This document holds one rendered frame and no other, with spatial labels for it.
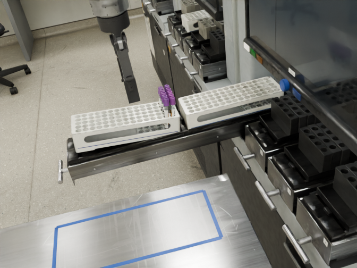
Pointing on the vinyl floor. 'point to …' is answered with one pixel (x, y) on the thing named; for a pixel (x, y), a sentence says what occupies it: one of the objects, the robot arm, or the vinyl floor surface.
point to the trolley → (143, 233)
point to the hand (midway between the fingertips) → (129, 85)
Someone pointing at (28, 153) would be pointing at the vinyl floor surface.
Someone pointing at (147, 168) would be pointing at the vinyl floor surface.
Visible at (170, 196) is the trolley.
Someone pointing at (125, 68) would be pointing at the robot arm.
